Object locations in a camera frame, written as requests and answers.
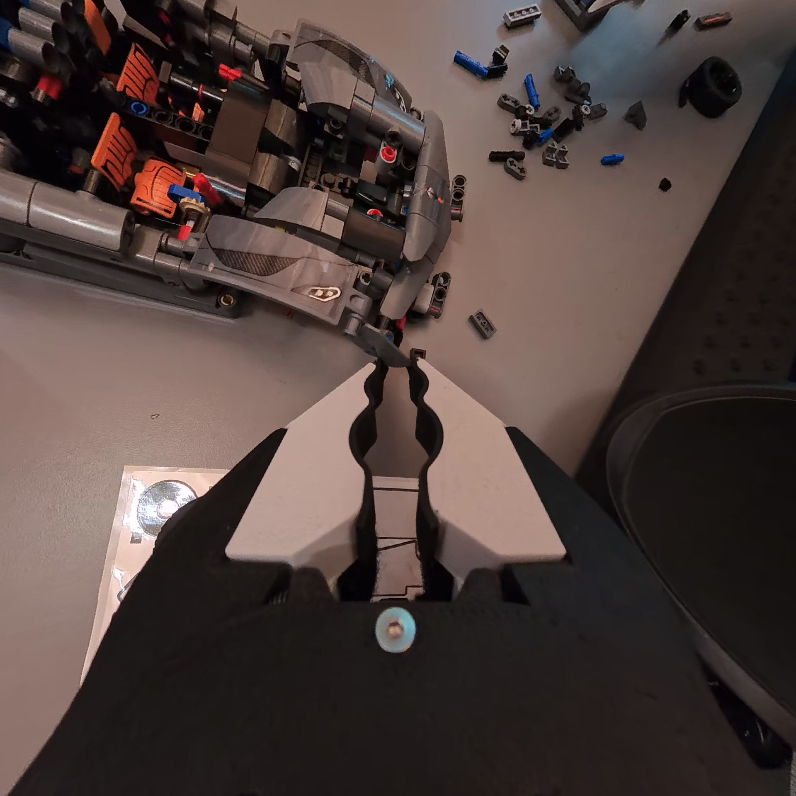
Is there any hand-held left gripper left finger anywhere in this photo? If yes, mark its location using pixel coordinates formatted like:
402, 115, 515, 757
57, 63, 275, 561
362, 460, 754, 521
225, 362, 389, 601

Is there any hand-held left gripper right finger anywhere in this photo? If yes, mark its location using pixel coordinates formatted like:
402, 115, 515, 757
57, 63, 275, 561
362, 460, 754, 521
407, 359, 567, 601

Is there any dark grey lego fender assembly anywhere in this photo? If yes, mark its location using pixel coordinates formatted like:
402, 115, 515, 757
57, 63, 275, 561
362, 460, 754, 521
187, 214, 430, 369

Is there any grey lego car model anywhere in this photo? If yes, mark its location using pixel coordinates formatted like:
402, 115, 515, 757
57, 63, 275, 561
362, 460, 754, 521
0, 0, 468, 369

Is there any lego sticker sheet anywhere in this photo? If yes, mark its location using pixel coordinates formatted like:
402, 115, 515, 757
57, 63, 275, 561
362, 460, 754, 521
80, 463, 431, 685

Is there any cluster of small lego connectors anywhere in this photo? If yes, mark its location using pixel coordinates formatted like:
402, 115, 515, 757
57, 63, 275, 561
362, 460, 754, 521
496, 65, 609, 170

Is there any black lego wheel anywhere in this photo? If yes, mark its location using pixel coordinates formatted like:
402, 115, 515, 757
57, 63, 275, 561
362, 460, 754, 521
678, 56, 744, 119

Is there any black office chair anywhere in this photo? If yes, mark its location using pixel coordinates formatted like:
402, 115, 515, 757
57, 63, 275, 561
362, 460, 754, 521
606, 386, 796, 769

